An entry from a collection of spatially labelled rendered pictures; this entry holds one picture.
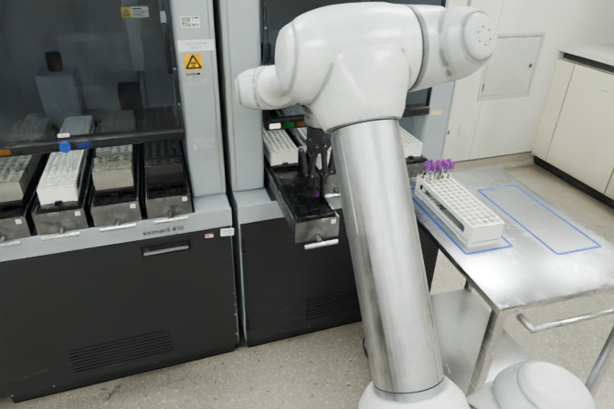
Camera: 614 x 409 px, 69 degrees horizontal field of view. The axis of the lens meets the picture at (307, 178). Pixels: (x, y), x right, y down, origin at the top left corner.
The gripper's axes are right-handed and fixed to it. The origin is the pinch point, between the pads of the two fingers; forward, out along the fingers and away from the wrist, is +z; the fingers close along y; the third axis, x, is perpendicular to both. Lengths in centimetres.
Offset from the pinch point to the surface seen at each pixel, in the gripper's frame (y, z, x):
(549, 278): -39, 2, 54
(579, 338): -118, 85, 20
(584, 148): -224, 54, -88
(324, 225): 2.4, 6.1, 13.5
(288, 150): 3.0, -2.3, -22.6
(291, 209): 10.2, 3.9, 5.4
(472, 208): -33.8, -3.8, 30.6
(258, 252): 17.4, 30.7, -11.3
